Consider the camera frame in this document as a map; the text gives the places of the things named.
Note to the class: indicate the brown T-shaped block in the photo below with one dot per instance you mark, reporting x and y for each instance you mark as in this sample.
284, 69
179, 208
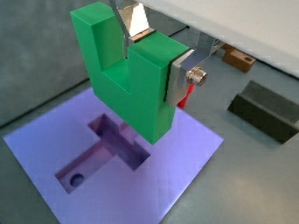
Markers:
237, 59

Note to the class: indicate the purple board with cross slot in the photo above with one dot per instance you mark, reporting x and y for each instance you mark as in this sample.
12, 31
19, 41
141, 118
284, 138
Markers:
99, 174

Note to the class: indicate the green U-shaped block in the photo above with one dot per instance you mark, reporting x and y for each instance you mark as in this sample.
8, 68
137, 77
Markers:
128, 75

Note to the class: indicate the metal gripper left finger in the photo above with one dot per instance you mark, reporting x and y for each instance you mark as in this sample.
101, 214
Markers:
132, 19

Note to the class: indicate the black angle fixture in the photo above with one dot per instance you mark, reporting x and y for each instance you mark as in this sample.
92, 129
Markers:
268, 111

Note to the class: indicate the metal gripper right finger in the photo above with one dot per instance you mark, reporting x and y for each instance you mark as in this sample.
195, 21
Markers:
185, 70

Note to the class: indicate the red hex peg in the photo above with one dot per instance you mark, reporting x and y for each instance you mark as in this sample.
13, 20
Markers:
183, 101

